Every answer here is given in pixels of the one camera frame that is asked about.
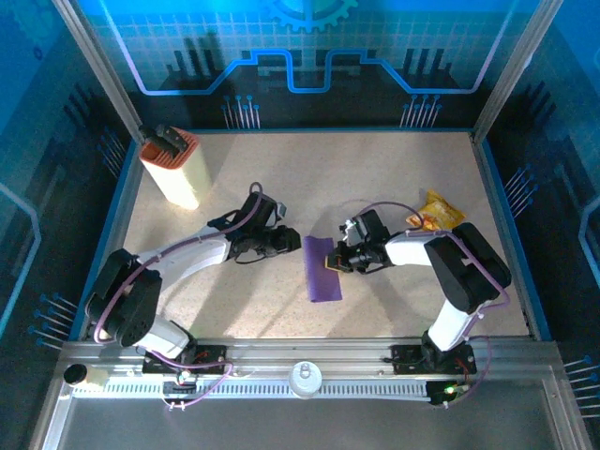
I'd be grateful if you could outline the black knife handle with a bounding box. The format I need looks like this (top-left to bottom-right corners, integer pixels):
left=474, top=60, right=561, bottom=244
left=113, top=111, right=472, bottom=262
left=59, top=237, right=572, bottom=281
left=139, top=124, right=164, bottom=147
left=157, top=124, right=188, bottom=158

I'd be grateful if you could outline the black round knob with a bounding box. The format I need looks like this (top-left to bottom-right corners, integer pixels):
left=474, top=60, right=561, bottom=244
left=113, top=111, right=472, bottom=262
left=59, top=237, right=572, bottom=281
left=64, top=364, right=89, bottom=386

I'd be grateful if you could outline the cream plastic block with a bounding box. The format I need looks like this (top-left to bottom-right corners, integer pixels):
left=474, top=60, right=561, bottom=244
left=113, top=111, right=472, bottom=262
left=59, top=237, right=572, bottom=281
left=85, top=367, right=109, bottom=390

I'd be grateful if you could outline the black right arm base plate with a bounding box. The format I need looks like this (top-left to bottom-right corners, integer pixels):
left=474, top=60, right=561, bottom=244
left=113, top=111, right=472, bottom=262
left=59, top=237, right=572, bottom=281
left=390, top=344, right=478, bottom=375

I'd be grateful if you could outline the aluminium mounting rail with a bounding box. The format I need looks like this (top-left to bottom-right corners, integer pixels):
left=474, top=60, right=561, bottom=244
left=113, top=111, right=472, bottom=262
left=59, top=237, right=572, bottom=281
left=60, top=337, right=562, bottom=382

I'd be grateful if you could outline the blue table border frame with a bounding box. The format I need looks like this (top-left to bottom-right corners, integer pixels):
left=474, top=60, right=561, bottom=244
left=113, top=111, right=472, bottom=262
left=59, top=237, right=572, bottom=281
left=68, top=126, right=553, bottom=342

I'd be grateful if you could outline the yellow snack bag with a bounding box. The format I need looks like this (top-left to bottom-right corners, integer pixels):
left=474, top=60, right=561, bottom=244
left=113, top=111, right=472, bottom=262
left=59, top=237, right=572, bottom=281
left=405, top=188, right=468, bottom=232

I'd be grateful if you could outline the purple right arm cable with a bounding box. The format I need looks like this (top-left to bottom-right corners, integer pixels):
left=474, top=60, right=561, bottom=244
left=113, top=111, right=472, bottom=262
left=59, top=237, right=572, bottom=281
left=344, top=200, right=512, bottom=410

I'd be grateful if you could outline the white round cap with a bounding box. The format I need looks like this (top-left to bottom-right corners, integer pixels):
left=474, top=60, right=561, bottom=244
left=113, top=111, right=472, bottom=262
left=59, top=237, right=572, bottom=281
left=288, top=360, right=323, bottom=399

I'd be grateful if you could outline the aluminium frame post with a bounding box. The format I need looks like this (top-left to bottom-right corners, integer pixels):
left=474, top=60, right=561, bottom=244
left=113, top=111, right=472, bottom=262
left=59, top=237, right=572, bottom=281
left=51, top=0, right=144, bottom=144
left=471, top=0, right=564, bottom=144

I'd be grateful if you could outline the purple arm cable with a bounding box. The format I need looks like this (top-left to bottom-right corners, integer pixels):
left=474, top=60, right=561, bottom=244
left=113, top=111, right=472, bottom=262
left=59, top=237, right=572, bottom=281
left=344, top=200, right=512, bottom=410
left=93, top=182, right=264, bottom=413

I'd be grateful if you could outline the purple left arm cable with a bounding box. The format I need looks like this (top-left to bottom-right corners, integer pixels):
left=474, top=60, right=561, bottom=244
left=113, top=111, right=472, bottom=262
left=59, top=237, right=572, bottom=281
left=93, top=182, right=264, bottom=413

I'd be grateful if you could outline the cream knife block orange top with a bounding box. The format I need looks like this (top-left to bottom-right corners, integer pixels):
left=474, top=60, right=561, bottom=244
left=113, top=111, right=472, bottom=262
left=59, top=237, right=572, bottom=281
left=139, top=127, right=212, bottom=211

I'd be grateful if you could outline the white slotted cable duct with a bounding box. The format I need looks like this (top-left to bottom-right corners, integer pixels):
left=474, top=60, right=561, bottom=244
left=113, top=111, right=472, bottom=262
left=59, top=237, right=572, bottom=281
left=72, top=378, right=435, bottom=401

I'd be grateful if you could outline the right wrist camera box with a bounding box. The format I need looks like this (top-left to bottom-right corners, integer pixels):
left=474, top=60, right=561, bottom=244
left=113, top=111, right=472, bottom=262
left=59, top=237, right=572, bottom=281
left=339, top=218, right=362, bottom=245

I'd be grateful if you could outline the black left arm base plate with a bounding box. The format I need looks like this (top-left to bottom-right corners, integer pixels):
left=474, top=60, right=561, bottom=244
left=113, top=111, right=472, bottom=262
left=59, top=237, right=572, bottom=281
left=142, top=345, right=230, bottom=375

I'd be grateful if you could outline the purple cloth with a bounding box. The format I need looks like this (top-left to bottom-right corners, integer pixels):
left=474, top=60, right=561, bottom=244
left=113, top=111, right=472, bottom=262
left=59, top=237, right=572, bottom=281
left=302, top=235, right=344, bottom=305

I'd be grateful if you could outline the small black controller board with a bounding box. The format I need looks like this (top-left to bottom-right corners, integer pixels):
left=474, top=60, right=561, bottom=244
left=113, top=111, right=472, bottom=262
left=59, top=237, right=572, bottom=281
left=162, top=369, right=198, bottom=398
left=428, top=380, right=472, bottom=407

